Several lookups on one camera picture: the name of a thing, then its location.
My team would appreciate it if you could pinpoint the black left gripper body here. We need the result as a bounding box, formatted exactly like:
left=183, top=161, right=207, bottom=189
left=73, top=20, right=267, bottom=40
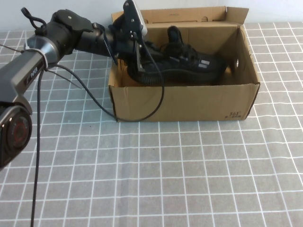
left=105, top=16, right=145, bottom=73

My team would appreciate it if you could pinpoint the black knit sneaker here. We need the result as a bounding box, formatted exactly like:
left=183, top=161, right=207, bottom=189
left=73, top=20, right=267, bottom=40
left=127, top=25, right=228, bottom=85

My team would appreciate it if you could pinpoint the brown cardboard shoe box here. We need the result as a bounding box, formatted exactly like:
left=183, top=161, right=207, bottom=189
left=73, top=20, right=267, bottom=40
left=108, top=6, right=260, bottom=122

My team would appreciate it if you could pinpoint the white zip tie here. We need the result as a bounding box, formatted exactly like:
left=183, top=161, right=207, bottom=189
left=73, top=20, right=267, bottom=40
left=25, top=42, right=49, bottom=69

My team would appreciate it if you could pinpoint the black zip tie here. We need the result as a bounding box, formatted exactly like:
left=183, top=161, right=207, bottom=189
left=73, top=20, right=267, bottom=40
left=0, top=44, right=26, bottom=54

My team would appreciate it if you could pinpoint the black left camera cable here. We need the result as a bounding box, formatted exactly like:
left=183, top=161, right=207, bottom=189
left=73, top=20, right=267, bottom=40
left=30, top=33, right=166, bottom=227

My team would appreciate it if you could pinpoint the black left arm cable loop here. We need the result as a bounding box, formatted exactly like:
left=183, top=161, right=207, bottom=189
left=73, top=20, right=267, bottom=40
left=20, top=7, right=47, bottom=31

